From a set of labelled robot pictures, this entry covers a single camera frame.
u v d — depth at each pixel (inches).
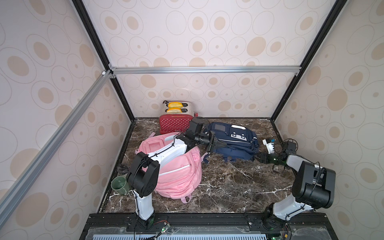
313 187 18.6
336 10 27.0
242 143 34.3
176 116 39.1
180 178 32.7
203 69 36.2
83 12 27.0
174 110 38.3
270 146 32.8
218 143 29.1
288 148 29.3
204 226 28.8
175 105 39.9
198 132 27.4
